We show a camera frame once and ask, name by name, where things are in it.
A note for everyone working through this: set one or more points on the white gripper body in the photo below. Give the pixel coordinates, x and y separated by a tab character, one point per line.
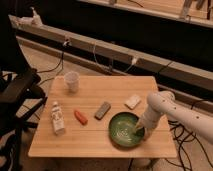
150	118

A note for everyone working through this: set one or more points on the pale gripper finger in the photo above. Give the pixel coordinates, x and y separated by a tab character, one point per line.
147	134
138	126

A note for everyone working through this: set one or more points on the green ceramic bowl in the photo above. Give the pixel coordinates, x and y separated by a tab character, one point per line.
121	130

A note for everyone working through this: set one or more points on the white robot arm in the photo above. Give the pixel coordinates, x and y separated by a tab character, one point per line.
163	102

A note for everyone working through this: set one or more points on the white sponge block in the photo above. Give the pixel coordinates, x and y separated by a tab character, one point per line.
133	101

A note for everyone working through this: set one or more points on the grey rectangular block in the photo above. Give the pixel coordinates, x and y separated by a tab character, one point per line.
104	108

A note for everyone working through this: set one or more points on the orange carrot-shaped object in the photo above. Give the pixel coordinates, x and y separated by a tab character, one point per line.
82	119

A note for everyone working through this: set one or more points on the wooden table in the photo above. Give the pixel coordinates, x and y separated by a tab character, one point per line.
92	139

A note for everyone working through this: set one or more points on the white plastic cup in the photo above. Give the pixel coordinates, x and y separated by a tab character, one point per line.
72	80

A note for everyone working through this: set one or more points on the white glue bottle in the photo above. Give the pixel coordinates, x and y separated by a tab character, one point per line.
57	119

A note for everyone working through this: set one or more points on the black chair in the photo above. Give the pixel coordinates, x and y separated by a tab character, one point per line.
24	86

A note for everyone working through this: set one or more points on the long metal rail beam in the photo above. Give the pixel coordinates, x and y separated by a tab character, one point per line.
147	61

